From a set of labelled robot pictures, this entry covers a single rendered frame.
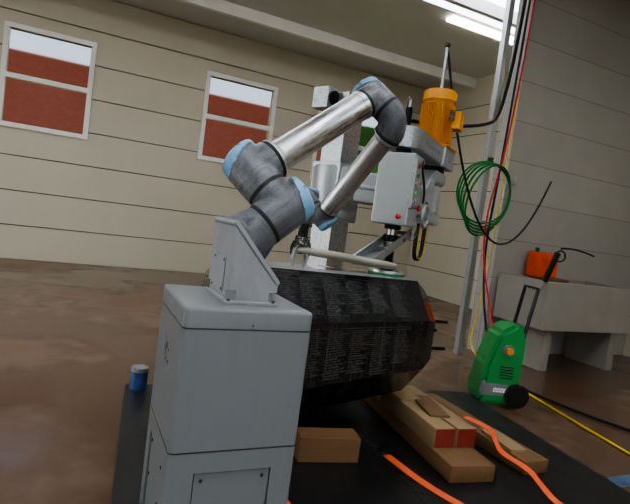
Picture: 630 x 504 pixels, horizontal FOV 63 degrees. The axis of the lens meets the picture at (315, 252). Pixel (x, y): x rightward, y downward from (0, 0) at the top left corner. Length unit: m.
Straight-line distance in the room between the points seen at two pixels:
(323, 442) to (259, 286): 1.15
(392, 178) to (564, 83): 3.51
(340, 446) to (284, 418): 0.95
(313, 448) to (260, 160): 1.41
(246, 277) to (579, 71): 5.32
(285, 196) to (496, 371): 2.64
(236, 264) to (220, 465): 0.60
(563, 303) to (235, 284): 4.18
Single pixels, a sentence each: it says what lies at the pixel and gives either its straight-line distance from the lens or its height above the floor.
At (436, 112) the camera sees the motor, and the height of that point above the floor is 1.97.
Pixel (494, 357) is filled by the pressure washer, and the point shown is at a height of 0.34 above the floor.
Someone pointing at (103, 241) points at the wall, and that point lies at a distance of 8.67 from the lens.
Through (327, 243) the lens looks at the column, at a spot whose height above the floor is 0.99.
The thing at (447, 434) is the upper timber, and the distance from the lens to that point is 2.80.
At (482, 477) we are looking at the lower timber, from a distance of 2.76.
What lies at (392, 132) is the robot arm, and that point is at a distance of 2.04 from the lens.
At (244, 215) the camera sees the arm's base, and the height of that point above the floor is 1.12.
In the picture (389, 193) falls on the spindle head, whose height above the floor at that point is 1.35.
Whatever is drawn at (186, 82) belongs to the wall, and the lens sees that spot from 8.95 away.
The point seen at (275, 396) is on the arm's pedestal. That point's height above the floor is 0.59.
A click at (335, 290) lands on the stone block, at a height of 0.79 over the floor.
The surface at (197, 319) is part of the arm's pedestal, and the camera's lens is 1.50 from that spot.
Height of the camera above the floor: 1.14
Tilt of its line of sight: 3 degrees down
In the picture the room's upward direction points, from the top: 8 degrees clockwise
